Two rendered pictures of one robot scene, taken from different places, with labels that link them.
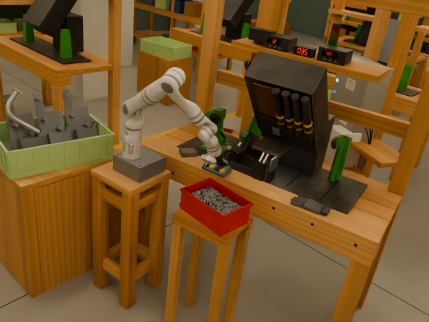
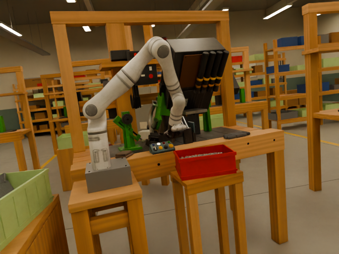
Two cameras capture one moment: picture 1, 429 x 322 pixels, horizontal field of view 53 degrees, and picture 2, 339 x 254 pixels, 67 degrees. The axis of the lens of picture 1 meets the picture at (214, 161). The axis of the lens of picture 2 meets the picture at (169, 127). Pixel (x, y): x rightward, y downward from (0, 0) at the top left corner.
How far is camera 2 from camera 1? 173 cm
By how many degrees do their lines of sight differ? 49
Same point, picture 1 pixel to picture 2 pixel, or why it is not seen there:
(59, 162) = (12, 226)
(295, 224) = (238, 151)
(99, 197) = (89, 234)
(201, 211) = (209, 165)
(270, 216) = not seen: hidden behind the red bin
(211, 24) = (67, 60)
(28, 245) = not seen: outside the picture
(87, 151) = (33, 197)
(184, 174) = (138, 170)
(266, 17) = (116, 43)
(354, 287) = (281, 169)
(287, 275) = not seen: hidden behind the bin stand
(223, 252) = (240, 187)
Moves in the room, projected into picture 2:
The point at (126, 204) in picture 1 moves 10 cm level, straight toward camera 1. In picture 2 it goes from (137, 211) to (155, 214)
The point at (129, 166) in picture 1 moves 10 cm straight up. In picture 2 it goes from (115, 172) to (112, 151)
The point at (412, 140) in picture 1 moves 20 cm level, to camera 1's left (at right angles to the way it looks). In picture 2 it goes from (229, 90) to (218, 92)
